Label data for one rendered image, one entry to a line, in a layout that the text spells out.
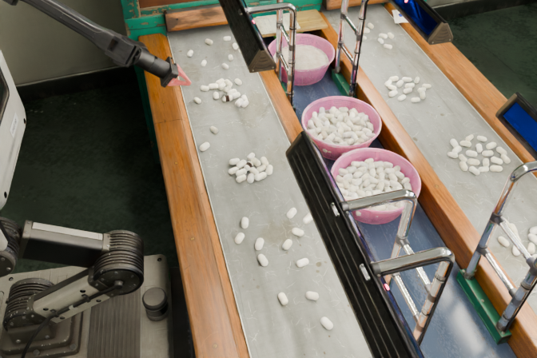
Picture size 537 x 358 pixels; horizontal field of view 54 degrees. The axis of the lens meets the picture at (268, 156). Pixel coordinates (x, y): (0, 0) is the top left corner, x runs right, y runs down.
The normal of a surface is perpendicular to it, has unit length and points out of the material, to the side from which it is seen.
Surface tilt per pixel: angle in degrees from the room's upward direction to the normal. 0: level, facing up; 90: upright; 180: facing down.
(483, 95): 0
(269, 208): 0
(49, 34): 90
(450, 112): 0
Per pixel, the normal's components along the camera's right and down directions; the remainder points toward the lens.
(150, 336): -0.03, -0.73
